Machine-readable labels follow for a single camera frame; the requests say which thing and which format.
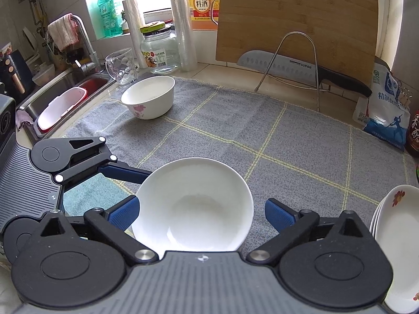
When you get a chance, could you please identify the large white floral bowl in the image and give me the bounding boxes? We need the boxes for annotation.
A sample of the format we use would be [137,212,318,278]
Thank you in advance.
[131,157,254,257]

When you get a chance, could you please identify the white bowl pink flowers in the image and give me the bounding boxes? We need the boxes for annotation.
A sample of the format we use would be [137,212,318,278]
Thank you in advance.
[121,76,175,120]

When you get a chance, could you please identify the chrome kitchen faucet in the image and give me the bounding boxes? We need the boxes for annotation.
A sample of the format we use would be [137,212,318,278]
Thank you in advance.
[70,14,101,76]

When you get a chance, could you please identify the teal towel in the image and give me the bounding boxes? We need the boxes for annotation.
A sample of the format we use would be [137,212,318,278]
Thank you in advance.
[63,174,132,216]

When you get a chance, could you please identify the red basin in sink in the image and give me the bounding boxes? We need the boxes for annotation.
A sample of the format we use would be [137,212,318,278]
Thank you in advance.
[36,77,108,133]

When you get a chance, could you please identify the grey checked table mat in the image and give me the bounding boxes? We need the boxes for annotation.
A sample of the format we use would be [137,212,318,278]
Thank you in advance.
[66,78,418,253]

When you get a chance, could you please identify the white floral plate stack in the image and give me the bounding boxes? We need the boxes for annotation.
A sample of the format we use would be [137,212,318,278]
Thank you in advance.
[370,185,418,313]

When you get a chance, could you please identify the clear glass mug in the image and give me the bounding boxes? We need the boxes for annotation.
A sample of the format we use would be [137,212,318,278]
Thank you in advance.
[105,48,137,86]

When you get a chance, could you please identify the pink dish cloth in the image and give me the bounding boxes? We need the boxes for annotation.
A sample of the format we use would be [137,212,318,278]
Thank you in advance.
[48,13,80,51]

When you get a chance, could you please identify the green dish soap bottle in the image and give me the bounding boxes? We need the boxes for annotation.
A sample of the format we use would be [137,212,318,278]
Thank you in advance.
[97,0,123,38]

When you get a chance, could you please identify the glass jar yellow-green lid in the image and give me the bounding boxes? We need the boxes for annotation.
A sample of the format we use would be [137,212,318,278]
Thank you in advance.
[140,21,180,75]

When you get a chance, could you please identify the blue white salt bag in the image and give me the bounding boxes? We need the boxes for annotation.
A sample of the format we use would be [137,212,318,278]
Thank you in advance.
[352,58,410,150]

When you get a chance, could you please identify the dark vinegar bottle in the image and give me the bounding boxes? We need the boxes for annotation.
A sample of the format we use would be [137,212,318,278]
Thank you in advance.
[405,110,419,158]

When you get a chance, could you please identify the short plastic wrap roll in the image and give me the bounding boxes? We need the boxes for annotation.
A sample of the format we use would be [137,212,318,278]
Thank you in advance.
[122,0,148,69]

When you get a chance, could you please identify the metal binder clips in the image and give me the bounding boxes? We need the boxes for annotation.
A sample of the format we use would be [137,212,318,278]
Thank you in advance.
[397,80,413,109]

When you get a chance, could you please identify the tall plastic bag roll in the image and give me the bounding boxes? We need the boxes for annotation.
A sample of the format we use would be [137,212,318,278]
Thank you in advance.
[170,0,197,72]

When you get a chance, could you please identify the bamboo cutting board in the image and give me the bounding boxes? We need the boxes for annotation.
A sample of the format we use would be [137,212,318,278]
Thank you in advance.
[216,0,378,84]

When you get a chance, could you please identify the orange cooking wine jug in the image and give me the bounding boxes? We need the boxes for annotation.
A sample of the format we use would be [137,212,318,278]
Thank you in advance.
[185,0,222,31]

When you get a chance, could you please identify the steel cleaver black handle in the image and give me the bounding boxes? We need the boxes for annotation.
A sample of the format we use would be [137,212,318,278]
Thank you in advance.
[237,50,372,97]

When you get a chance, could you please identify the steel wire rack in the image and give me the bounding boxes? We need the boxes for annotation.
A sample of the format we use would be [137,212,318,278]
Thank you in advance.
[237,31,321,112]

